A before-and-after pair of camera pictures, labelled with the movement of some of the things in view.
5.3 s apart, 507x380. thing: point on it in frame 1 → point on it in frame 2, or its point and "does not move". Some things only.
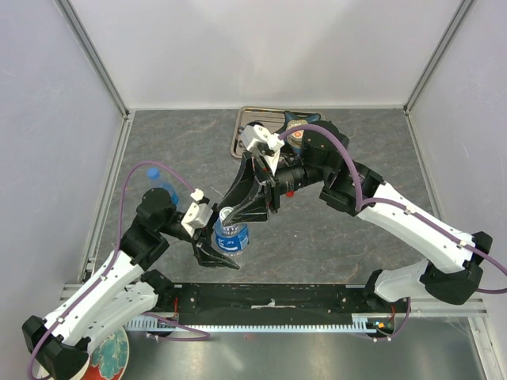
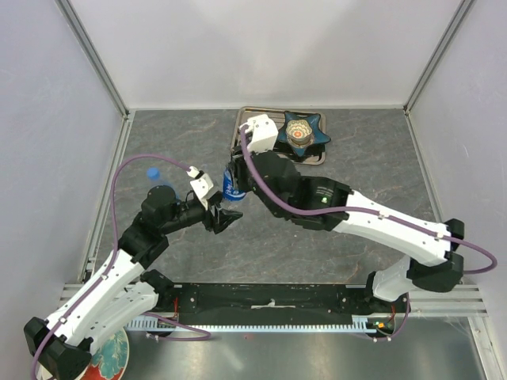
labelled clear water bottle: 231,239 → 229,191
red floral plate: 109,359 does not move
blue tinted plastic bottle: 154,176 does not move
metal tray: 272,118 does not move
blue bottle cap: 153,173 does not move
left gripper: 205,256 → 222,218
